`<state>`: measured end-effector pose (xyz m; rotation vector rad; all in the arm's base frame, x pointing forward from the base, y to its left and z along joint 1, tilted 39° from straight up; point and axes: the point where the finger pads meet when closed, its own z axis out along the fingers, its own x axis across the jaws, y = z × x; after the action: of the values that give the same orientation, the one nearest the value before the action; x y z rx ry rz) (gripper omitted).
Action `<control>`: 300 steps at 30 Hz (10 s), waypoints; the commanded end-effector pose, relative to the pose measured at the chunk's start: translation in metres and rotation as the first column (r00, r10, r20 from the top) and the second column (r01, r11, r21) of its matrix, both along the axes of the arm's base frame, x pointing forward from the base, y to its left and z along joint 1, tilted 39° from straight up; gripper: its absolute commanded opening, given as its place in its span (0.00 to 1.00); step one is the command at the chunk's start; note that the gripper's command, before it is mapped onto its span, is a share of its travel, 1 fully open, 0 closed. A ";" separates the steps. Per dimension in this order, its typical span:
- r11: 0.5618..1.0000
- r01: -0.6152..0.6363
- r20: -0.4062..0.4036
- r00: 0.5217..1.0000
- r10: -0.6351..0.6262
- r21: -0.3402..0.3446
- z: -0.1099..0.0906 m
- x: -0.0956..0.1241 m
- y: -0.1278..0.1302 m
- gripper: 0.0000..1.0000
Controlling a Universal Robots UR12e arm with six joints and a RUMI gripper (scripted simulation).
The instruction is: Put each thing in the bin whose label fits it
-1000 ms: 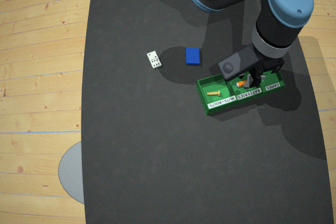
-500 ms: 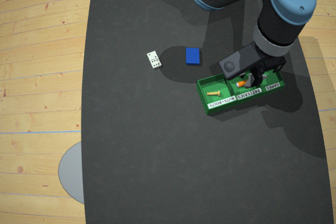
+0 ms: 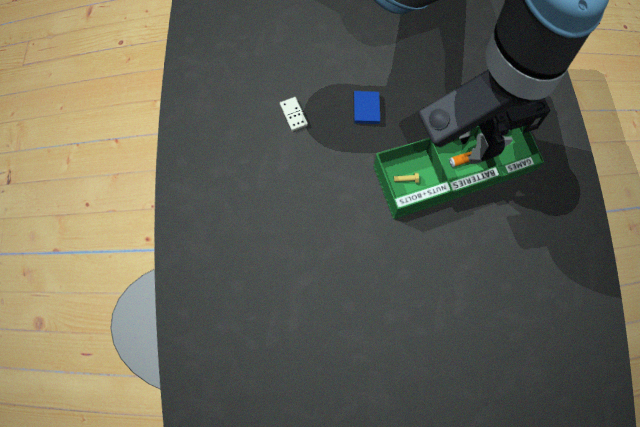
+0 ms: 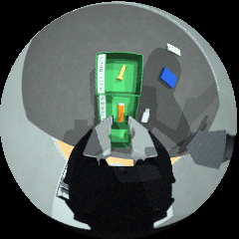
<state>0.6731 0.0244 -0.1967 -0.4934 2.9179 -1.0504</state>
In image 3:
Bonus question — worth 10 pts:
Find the green three-compartment bin tray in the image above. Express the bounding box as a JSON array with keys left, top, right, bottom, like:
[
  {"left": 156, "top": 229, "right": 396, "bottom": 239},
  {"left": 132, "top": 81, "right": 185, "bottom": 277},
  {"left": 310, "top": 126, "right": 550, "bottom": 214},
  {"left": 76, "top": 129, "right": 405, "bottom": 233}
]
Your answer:
[{"left": 373, "top": 126, "right": 544, "bottom": 220}]

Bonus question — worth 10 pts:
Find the white domino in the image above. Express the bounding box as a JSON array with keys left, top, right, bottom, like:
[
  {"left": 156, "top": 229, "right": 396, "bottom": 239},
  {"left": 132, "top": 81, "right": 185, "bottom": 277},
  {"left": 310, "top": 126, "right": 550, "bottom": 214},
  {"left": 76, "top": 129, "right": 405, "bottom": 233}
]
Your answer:
[{"left": 280, "top": 97, "right": 308, "bottom": 131}]

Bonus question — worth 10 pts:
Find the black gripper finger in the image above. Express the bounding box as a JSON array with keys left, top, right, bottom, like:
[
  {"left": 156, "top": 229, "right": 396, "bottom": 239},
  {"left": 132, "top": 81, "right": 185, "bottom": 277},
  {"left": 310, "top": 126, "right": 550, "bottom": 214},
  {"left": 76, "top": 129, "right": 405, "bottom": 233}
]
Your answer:
[
  {"left": 459, "top": 130, "right": 471, "bottom": 144},
  {"left": 468, "top": 131, "right": 513, "bottom": 164}
]

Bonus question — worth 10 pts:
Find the orange aa battery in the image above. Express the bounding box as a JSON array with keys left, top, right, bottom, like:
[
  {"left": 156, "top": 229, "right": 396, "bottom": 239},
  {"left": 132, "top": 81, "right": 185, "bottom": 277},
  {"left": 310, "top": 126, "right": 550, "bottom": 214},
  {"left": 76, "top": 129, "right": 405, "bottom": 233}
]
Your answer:
[{"left": 449, "top": 151, "right": 472, "bottom": 167}]

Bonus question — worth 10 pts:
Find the yellow bolt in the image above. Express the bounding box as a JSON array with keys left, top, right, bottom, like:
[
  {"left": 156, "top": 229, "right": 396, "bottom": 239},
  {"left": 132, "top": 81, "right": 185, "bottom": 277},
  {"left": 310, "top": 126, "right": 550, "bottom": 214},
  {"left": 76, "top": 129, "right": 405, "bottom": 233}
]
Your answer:
[{"left": 394, "top": 173, "right": 419, "bottom": 183}]

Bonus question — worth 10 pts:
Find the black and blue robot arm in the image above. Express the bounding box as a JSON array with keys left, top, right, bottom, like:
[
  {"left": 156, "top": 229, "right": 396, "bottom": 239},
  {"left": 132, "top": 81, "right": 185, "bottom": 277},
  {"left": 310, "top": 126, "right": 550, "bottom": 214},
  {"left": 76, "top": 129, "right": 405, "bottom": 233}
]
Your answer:
[{"left": 418, "top": 0, "right": 609, "bottom": 147}]

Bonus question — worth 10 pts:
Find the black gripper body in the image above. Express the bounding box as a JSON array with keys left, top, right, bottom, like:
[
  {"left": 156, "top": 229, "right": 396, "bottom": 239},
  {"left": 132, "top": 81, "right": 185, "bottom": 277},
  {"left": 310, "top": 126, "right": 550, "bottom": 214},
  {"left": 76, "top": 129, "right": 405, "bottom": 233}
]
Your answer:
[{"left": 479, "top": 75, "right": 551, "bottom": 140}]

